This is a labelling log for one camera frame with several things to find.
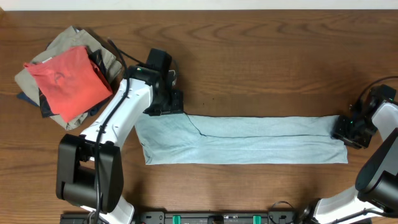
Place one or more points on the red folded t-shirt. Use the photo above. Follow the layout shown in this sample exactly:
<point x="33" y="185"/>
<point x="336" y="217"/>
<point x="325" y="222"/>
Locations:
<point x="70" y="83"/>

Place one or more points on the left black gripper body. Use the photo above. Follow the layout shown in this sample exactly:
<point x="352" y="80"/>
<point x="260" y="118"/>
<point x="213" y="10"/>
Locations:
<point x="171" y="102"/>

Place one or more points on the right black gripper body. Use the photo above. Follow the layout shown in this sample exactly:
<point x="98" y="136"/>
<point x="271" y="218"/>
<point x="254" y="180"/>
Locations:
<point x="356" y="132"/>

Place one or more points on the light blue t-shirt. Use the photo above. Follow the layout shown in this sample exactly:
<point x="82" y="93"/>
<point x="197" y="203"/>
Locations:
<point x="191" y="139"/>

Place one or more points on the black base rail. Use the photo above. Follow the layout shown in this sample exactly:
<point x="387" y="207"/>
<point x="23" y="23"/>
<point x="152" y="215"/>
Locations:
<point x="199" y="217"/>

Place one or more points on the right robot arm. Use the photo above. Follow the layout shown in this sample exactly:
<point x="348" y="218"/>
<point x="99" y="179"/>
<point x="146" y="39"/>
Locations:
<point x="375" y="191"/>

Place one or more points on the dark navy folded garment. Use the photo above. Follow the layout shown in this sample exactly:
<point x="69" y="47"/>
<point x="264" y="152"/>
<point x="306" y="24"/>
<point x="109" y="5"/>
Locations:
<point x="30" y="88"/>

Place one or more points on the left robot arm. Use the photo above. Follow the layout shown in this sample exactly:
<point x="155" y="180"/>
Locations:
<point x="89" y="167"/>

